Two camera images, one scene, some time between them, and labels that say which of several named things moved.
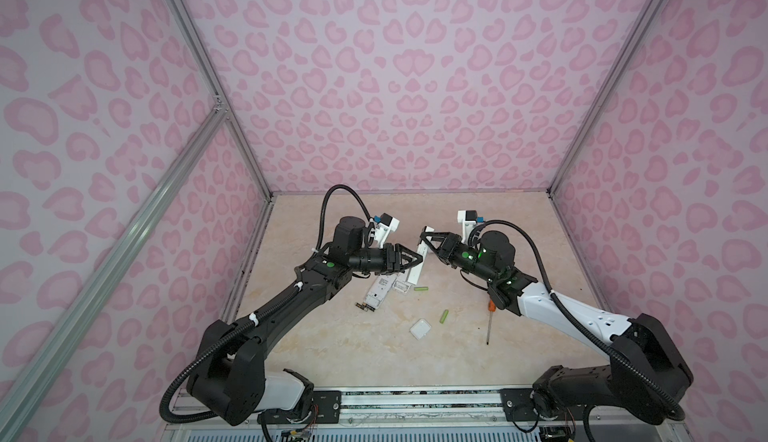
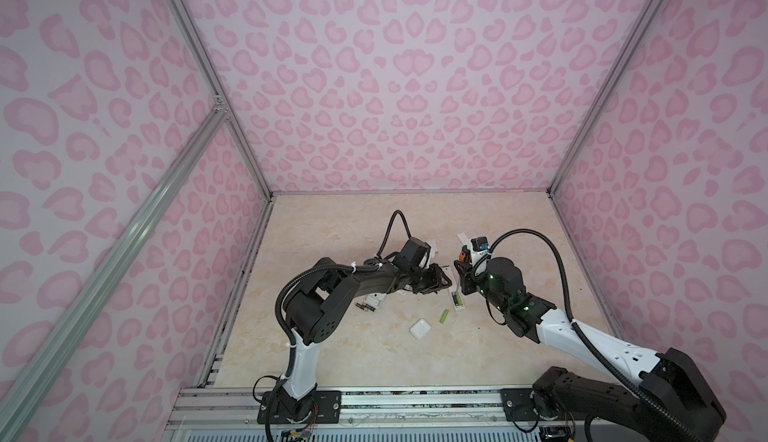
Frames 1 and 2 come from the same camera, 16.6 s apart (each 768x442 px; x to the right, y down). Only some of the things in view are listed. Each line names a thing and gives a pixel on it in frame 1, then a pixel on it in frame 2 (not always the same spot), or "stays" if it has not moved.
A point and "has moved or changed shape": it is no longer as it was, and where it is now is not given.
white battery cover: x=420 y=328 stays
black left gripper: x=392 y=258 -> x=436 y=280
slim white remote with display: x=422 y=250 has moved or changed shape
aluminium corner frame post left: x=198 y=47 stays
